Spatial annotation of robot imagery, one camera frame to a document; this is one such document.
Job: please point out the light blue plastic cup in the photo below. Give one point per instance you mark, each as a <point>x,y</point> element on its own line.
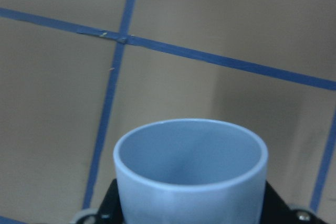
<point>191,171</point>

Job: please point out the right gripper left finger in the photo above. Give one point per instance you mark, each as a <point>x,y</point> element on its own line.
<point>110,208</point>

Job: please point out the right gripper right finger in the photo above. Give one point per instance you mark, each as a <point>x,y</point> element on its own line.
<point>274,209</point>

